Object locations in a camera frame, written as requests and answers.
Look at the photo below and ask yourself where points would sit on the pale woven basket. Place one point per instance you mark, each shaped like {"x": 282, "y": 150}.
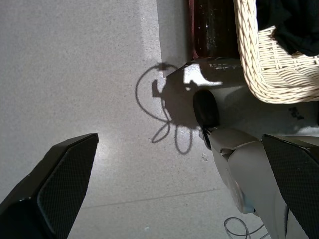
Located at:
{"x": 249, "y": 49}

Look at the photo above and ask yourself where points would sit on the black garment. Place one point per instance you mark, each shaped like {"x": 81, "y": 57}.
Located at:
{"x": 299, "y": 25}

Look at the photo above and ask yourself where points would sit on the dark brown basket stand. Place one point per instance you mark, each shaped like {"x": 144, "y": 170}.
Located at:
{"x": 211, "y": 25}

